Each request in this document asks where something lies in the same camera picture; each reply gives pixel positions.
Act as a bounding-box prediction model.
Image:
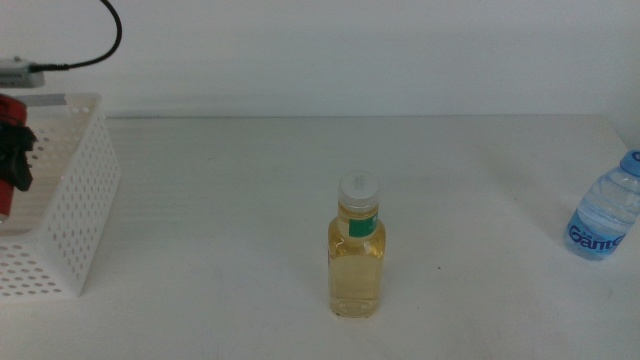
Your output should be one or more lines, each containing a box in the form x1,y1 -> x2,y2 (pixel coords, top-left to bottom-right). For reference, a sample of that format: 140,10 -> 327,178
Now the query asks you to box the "red soda can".
0,94 -> 29,224

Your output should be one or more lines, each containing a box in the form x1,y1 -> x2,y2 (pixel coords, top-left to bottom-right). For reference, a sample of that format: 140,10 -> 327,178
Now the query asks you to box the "yellow tea bottle white cap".
327,170 -> 387,319

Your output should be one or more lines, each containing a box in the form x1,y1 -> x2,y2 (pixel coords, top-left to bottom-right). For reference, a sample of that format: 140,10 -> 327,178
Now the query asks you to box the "clear water bottle blue label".
563,148 -> 640,261

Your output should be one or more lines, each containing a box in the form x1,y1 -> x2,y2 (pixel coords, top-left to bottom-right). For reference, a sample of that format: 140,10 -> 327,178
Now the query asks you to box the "white perforated plastic basket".
0,92 -> 122,301

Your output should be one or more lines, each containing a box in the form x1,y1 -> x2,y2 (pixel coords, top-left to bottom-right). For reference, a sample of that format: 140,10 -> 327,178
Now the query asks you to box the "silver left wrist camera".
0,56 -> 46,90

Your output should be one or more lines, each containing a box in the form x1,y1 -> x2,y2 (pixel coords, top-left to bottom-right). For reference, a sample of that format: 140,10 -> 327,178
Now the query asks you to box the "black left camera cable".
29,0 -> 124,72

